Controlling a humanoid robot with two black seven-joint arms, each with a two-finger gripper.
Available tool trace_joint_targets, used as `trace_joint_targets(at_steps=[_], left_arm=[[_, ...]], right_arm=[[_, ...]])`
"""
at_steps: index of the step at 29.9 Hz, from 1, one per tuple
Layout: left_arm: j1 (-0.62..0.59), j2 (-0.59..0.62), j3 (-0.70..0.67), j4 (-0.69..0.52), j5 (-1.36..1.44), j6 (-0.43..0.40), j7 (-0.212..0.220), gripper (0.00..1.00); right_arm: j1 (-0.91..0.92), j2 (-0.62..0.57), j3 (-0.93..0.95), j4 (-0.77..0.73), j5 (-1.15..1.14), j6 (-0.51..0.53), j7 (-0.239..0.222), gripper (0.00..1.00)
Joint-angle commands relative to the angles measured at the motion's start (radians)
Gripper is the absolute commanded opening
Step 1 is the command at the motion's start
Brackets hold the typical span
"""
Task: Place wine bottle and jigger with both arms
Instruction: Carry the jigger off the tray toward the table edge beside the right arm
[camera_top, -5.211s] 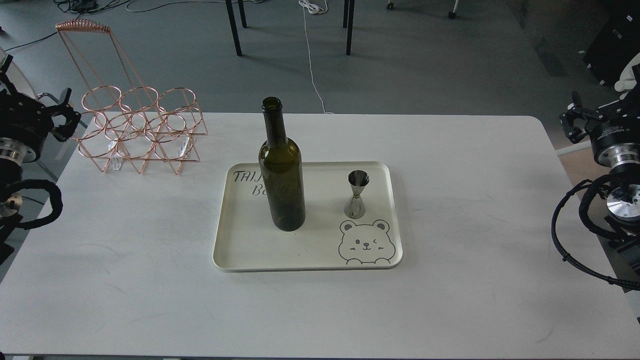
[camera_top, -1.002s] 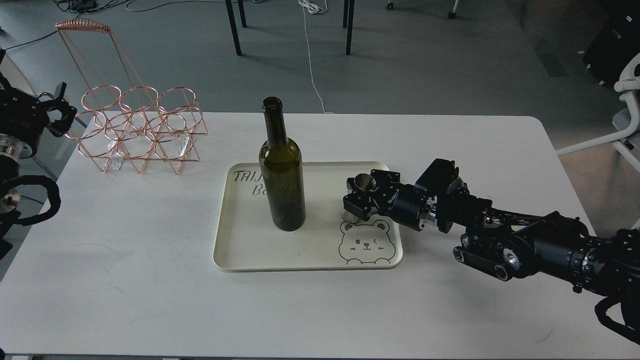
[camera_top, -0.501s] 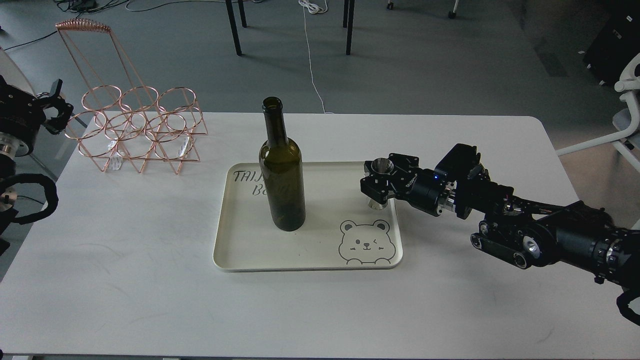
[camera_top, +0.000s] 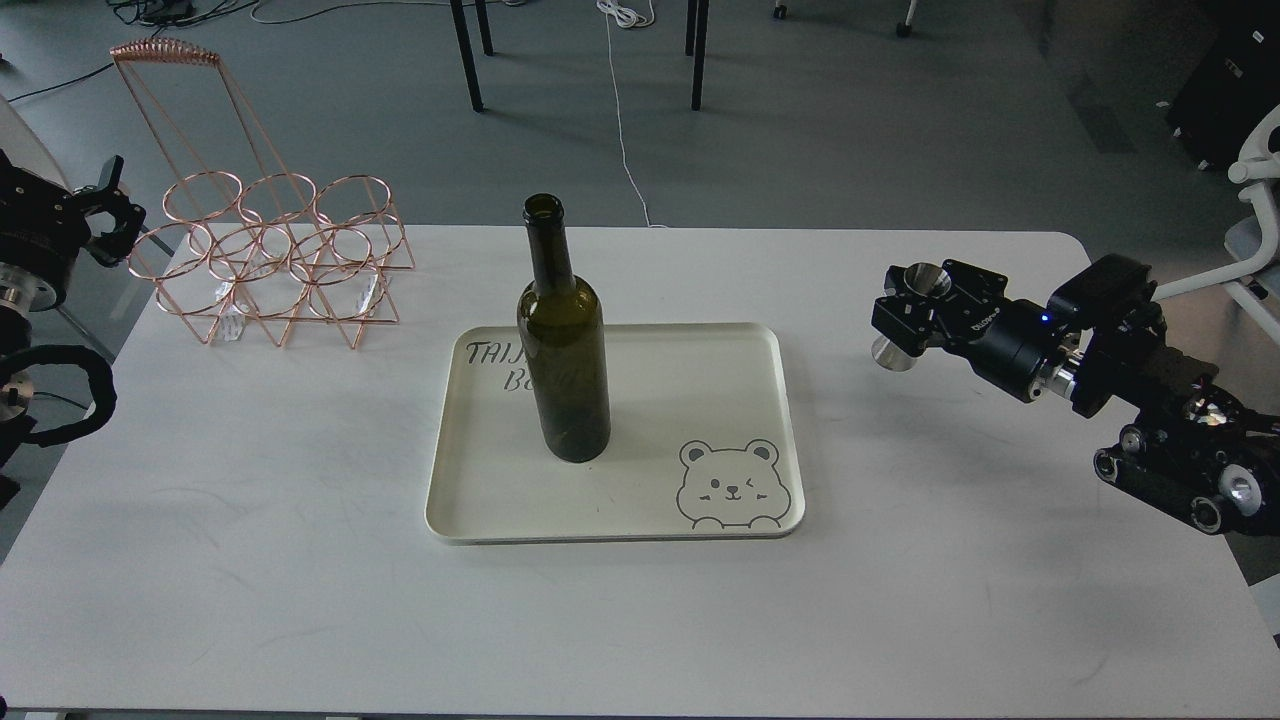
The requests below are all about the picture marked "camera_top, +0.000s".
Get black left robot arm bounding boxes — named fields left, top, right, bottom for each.
left=1, top=155, right=146, bottom=464

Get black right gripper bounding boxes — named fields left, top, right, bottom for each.
left=870, top=259, right=1076, bottom=404

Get black table legs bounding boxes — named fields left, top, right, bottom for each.
left=684, top=0, right=710, bottom=111
left=448, top=0, right=495, bottom=113

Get dark green wine bottle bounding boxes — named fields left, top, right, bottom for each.
left=516, top=193, right=611, bottom=462

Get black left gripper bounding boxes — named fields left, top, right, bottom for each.
left=1, top=154, right=146, bottom=291

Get cream bear serving tray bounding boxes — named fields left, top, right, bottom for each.
left=425, top=323, right=806, bottom=544

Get black table legs left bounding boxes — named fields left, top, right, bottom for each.
left=448, top=0, right=495, bottom=113

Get black table legs right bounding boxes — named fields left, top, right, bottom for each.
left=684, top=0, right=710, bottom=111

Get black floor cables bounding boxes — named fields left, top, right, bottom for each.
left=8, top=0, right=451, bottom=106

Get white floor cable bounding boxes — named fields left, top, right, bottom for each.
left=596, top=0, right=669, bottom=229

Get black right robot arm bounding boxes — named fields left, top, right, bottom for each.
left=870, top=254, right=1279, bottom=537

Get copper wire bottle rack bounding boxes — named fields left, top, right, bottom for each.
left=110, top=37, right=417, bottom=348

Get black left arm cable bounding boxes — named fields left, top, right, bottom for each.
left=0, top=345, right=118, bottom=448

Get silver metal jigger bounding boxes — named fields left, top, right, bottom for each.
left=873, top=263, right=946, bottom=372

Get black equipment case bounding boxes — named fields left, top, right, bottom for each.
left=1166, top=15, right=1279, bottom=169

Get white chair left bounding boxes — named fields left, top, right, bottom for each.
left=1, top=95, right=69, bottom=190

